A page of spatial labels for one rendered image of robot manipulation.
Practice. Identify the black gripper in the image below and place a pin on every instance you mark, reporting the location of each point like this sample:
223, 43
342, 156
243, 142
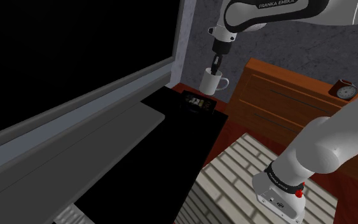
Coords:
221, 47

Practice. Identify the white mug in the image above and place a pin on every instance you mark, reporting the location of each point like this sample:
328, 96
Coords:
209, 83

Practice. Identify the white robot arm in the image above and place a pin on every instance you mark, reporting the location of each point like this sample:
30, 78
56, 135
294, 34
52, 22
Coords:
321, 145

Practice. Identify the black tablet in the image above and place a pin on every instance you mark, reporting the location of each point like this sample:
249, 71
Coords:
198, 102

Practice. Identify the brown wooden chest of drawers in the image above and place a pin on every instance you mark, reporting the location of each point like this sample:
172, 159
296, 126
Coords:
268, 102

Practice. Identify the black table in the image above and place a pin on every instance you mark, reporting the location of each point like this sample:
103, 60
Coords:
154, 161

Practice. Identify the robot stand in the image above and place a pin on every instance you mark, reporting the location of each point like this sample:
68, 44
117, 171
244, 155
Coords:
228, 180

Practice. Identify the dark red alarm clock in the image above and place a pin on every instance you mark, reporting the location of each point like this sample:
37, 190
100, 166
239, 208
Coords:
346, 91

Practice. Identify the grey framed window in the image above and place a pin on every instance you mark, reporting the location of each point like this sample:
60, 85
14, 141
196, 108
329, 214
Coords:
73, 46

